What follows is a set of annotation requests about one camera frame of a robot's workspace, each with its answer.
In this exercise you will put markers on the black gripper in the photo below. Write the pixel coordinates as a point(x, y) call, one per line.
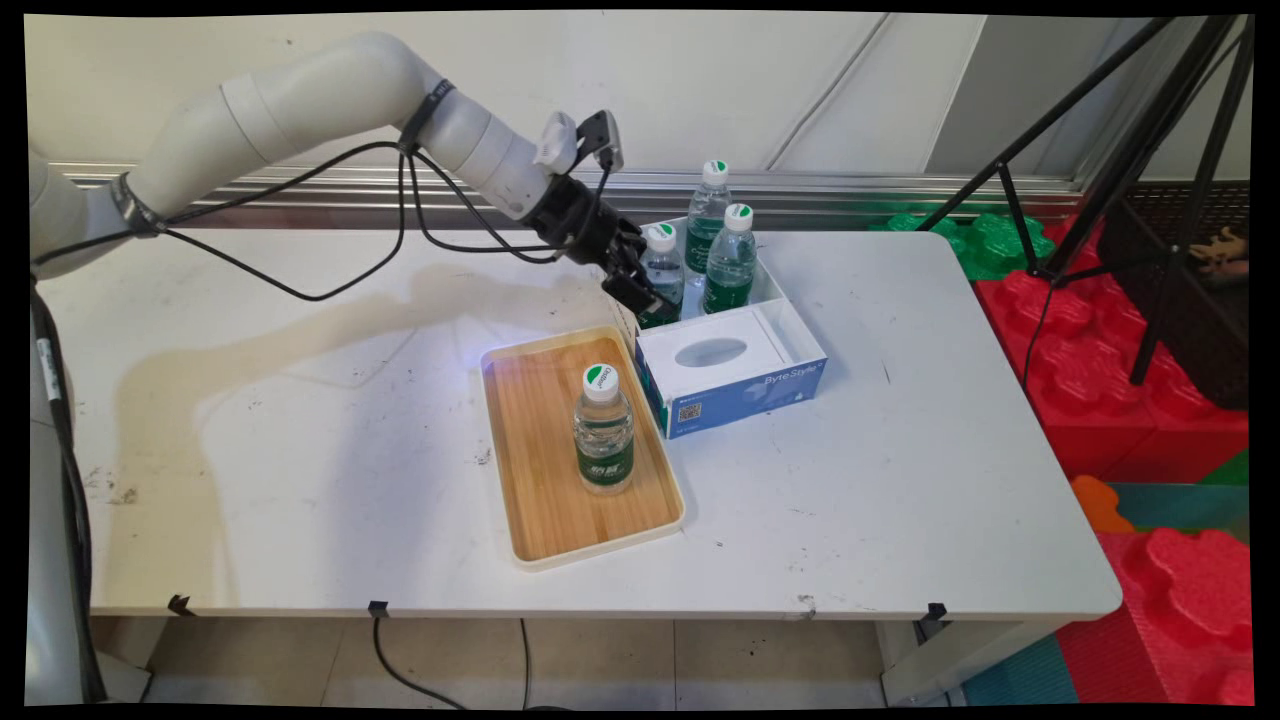
point(580, 222)

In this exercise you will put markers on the green label water bottle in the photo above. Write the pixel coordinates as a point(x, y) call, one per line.
point(730, 270)
point(668, 270)
point(707, 215)

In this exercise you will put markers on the water bottle with Chinese label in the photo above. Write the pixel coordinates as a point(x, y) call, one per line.
point(604, 440)

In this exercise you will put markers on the grey robot base column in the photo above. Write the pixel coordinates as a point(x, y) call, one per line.
point(45, 560)

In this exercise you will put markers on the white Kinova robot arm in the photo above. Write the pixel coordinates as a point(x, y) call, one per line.
point(300, 95)

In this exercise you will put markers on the blue white cardboard box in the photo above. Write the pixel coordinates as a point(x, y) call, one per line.
point(750, 385)

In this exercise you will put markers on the bamboo tray with white rim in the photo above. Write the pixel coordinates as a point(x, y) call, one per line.
point(540, 480)

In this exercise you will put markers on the green foam pieces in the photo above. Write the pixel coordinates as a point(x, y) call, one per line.
point(990, 245)

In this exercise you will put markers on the large red foam block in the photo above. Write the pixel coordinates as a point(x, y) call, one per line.
point(1080, 370)

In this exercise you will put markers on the white table leg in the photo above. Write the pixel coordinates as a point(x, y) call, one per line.
point(960, 660)

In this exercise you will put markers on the orange foam piece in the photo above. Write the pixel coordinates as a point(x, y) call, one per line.
point(1098, 505)

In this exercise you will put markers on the black tripod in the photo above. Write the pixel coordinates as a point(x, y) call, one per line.
point(1140, 140)

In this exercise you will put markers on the black mesh crate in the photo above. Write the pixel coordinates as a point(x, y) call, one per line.
point(1190, 330)

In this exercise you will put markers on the brown toy animal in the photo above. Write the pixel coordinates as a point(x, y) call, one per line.
point(1222, 250)

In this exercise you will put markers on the teal foam mat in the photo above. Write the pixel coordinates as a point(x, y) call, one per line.
point(1180, 508)

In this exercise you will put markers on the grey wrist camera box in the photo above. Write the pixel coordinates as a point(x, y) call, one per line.
point(590, 135)

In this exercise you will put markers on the silver metal wall rail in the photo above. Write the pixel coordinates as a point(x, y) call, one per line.
point(800, 190)

